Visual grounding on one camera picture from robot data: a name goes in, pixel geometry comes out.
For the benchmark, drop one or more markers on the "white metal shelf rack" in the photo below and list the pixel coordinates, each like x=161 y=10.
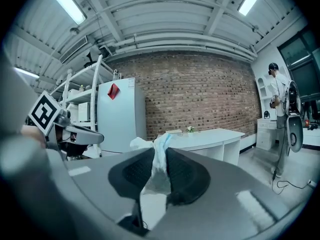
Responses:
x=93 y=91

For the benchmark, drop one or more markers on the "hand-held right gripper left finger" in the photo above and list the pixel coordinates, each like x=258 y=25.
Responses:
x=130 y=174

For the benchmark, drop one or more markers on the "white box appliance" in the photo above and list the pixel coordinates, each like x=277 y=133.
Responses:
x=72 y=112

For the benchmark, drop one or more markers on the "ceiling air vent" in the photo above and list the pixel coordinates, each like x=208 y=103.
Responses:
x=73 y=49

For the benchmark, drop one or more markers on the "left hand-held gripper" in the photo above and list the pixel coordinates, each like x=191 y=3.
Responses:
x=43 y=112

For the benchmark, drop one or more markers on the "white item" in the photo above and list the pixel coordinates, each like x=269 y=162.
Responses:
x=160 y=159

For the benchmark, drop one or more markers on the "person's left forearm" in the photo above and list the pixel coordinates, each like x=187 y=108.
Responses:
x=31 y=135

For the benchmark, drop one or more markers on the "dark window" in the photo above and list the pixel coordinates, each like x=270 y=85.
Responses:
x=303 y=66

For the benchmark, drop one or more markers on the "small black fan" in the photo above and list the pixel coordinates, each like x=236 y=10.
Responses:
x=266 y=114

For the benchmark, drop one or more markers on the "white refrigerator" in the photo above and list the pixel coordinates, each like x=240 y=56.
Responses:
x=120 y=119

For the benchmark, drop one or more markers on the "red paper decoration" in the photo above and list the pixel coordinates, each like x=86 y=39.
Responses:
x=113 y=91

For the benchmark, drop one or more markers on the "white desk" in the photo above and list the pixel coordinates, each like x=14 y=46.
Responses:
x=210 y=140

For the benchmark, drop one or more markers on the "small white flower pot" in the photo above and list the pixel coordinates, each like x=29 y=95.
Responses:
x=190 y=129

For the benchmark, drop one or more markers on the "white microwave oven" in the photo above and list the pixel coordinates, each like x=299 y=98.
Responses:
x=83 y=111

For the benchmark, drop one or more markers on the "clear bottle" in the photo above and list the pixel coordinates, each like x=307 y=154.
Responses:
x=115 y=74

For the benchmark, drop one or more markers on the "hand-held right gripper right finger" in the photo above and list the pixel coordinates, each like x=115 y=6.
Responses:
x=187 y=179

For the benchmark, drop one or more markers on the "white ceiling pipes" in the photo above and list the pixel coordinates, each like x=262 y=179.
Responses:
x=187 y=42

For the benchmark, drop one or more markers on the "white cabinet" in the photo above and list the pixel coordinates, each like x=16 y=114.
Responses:
x=265 y=134

